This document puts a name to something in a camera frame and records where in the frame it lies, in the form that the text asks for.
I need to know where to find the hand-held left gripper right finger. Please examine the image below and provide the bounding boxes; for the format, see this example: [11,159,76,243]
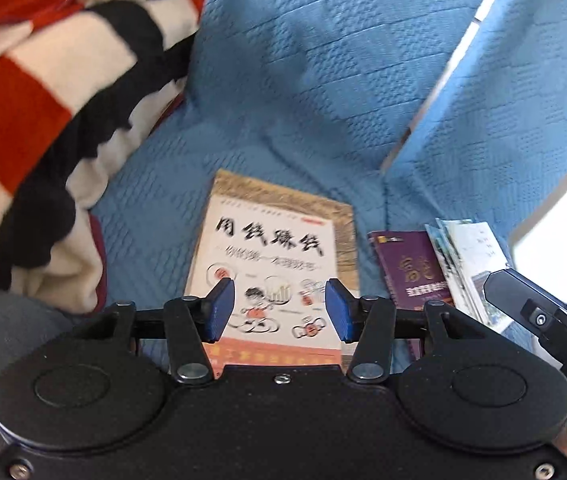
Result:
[324,278,491,386]

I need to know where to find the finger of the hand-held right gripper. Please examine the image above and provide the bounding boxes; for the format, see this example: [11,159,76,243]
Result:
[483,269,567,341]

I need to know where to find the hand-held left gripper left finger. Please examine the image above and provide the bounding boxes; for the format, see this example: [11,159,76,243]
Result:
[76,278,236,386]

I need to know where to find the purple cover book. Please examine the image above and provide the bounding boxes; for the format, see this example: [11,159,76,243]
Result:
[367,230,457,361]

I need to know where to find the blue textured sofa seat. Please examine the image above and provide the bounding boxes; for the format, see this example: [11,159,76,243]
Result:
[363,0,567,361]
[83,0,509,376]

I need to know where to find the red black striped fleece blanket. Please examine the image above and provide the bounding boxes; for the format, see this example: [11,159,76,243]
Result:
[0,0,214,316]

